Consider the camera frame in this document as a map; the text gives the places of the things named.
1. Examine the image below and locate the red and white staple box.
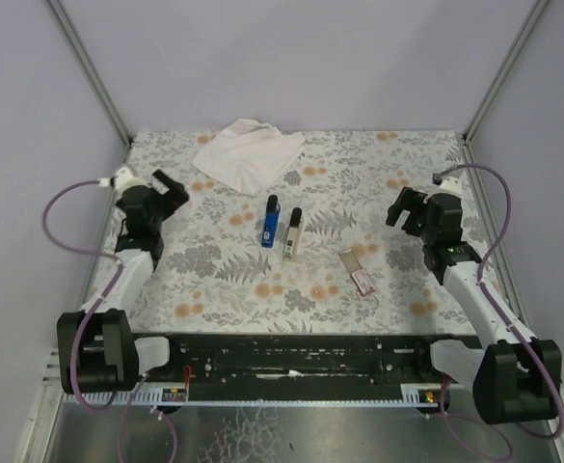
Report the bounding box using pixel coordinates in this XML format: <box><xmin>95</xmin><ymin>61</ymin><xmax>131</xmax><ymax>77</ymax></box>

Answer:
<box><xmin>338</xmin><ymin>250</ymin><xmax>376</xmax><ymax>296</ymax></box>

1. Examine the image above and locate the blue stapler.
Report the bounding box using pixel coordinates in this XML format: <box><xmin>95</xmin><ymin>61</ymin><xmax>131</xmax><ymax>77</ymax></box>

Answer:
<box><xmin>261</xmin><ymin>195</ymin><xmax>281</xmax><ymax>248</ymax></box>

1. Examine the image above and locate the beige stapler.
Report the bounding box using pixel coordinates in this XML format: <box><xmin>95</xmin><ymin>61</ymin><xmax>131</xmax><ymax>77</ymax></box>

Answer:
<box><xmin>282</xmin><ymin>207</ymin><xmax>304</xmax><ymax>260</ymax></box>

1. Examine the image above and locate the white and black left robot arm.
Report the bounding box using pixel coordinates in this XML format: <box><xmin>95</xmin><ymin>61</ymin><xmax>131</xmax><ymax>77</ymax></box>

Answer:
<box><xmin>57</xmin><ymin>165</ymin><xmax>189</xmax><ymax>398</ymax></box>

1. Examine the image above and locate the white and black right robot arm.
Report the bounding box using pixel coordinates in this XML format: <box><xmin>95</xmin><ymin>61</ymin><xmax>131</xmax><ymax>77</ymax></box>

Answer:
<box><xmin>387</xmin><ymin>187</ymin><xmax>563</xmax><ymax>424</ymax></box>

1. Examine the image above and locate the white folded cloth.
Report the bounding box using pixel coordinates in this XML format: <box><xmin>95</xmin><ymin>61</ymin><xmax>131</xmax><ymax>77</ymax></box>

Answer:
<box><xmin>192</xmin><ymin>119</ymin><xmax>305</xmax><ymax>197</ymax></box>

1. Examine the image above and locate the floral patterned table mat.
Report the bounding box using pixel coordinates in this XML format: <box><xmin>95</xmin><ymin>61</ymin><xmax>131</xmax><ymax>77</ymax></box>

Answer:
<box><xmin>127</xmin><ymin>130</ymin><xmax>472</xmax><ymax>335</ymax></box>

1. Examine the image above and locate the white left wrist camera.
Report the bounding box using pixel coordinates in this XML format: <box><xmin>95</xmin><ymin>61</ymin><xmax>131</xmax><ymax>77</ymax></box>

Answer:
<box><xmin>97</xmin><ymin>165</ymin><xmax>147</xmax><ymax>195</ymax></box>

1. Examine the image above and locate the white slotted cable duct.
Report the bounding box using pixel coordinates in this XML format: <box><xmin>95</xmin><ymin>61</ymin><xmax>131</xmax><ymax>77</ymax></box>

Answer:
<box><xmin>63</xmin><ymin>381</ymin><xmax>444</xmax><ymax>406</ymax></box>

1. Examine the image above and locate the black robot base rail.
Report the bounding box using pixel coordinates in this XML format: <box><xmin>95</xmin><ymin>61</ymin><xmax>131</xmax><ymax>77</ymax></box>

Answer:
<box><xmin>149</xmin><ymin>334</ymin><xmax>443</xmax><ymax>400</ymax></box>

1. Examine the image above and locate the left aluminium frame post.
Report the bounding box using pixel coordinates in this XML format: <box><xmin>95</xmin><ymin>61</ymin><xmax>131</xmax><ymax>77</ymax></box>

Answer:
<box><xmin>45</xmin><ymin>0</ymin><xmax>133</xmax><ymax>147</ymax></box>

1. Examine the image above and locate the aluminium frame post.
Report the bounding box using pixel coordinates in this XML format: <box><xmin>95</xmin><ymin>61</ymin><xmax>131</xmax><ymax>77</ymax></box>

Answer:
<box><xmin>45</xmin><ymin>0</ymin><xmax>133</xmax><ymax>147</ymax></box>
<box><xmin>460</xmin><ymin>0</ymin><xmax>551</xmax><ymax>146</ymax></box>

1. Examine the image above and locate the right aluminium frame post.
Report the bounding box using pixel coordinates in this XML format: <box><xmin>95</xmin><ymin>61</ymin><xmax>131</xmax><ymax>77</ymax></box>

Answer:
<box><xmin>460</xmin><ymin>0</ymin><xmax>551</xmax><ymax>146</ymax></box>

